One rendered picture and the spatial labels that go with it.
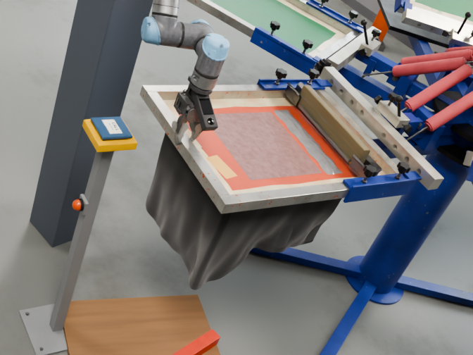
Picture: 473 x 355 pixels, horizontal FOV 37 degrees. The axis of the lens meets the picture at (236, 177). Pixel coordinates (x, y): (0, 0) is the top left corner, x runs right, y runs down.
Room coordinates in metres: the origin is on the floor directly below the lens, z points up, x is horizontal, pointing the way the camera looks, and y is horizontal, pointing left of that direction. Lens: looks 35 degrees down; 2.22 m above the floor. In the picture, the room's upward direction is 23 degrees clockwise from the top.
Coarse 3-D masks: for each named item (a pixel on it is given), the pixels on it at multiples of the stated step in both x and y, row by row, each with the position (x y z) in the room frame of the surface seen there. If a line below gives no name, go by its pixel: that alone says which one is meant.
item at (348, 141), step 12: (312, 96) 2.32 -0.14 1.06; (312, 108) 2.30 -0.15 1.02; (324, 108) 2.26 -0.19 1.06; (324, 120) 2.24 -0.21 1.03; (336, 120) 2.21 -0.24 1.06; (336, 132) 2.19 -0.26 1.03; (348, 132) 2.16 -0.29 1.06; (348, 144) 2.14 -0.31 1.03; (360, 144) 2.12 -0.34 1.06; (348, 156) 2.12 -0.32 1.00; (360, 156) 2.09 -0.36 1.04
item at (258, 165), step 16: (256, 144) 2.02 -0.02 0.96; (272, 144) 2.06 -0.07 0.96; (288, 144) 2.10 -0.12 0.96; (320, 144) 2.19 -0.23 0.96; (224, 160) 1.86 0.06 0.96; (240, 160) 1.89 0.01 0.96; (256, 160) 1.93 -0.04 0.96; (272, 160) 1.97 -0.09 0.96; (288, 160) 2.01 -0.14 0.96; (304, 160) 2.05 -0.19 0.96; (336, 160) 2.14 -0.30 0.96; (240, 176) 1.81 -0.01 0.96; (256, 176) 1.85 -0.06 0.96; (272, 176) 1.88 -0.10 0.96; (288, 176) 1.92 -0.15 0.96; (304, 176) 1.96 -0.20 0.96; (320, 176) 2.00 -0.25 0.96; (336, 176) 2.04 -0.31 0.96; (352, 176) 2.08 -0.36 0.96
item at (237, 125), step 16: (224, 112) 2.13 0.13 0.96; (240, 112) 2.17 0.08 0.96; (256, 112) 2.22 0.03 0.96; (272, 112) 2.27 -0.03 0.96; (224, 128) 2.03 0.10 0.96; (240, 128) 2.07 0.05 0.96; (256, 128) 2.12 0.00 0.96; (272, 128) 2.16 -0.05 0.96; (304, 128) 2.25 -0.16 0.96; (208, 144) 1.90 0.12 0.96; (224, 144) 1.94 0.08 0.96; (240, 144) 1.98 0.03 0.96
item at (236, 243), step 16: (272, 208) 1.84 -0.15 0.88; (288, 208) 1.89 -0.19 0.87; (304, 208) 1.94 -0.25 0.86; (320, 208) 1.99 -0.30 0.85; (240, 224) 1.76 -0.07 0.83; (256, 224) 1.82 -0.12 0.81; (272, 224) 1.86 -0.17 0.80; (288, 224) 1.93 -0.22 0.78; (304, 224) 1.96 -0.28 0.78; (320, 224) 2.06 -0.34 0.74; (224, 240) 1.74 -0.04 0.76; (240, 240) 1.79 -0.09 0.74; (256, 240) 1.86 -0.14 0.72; (272, 240) 1.91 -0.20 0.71; (288, 240) 1.95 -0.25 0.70; (304, 240) 2.03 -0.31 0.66; (224, 256) 1.77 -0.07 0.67; (240, 256) 1.82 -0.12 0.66; (208, 272) 1.75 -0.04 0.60; (224, 272) 1.80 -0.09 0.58
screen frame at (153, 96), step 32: (160, 96) 2.03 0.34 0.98; (224, 96) 2.21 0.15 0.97; (256, 96) 2.31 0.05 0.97; (320, 96) 2.50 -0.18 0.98; (352, 128) 2.35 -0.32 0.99; (192, 160) 1.75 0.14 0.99; (384, 160) 2.21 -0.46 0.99; (224, 192) 1.65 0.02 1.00; (256, 192) 1.72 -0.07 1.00; (288, 192) 1.78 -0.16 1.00; (320, 192) 1.85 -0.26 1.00
